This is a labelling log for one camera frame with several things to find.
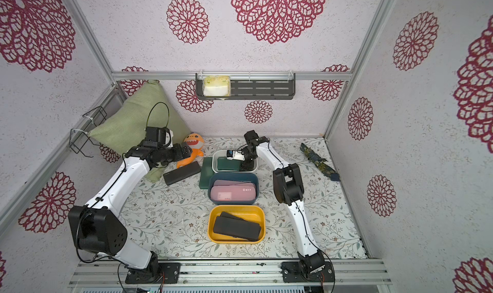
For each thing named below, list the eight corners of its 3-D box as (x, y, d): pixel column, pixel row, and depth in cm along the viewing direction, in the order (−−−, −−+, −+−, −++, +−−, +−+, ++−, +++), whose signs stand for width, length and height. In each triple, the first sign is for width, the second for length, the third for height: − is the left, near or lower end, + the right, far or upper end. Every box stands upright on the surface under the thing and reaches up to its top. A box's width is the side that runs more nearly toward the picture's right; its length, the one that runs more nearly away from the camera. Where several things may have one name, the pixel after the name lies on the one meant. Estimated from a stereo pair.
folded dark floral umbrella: (333, 184, 102) (336, 180, 99) (298, 149, 117) (299, 145, 114) (340, 179, 104) (343, 175, 100) (304, 146, 119) (306, 141, 116)
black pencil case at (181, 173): (167, 186, 101) (166, 183, 99) (164, 176, 105) (162, 174, 103) (201, 171, 107) (201, 168, 105) (197, 162, 111) (196, 160, 109)
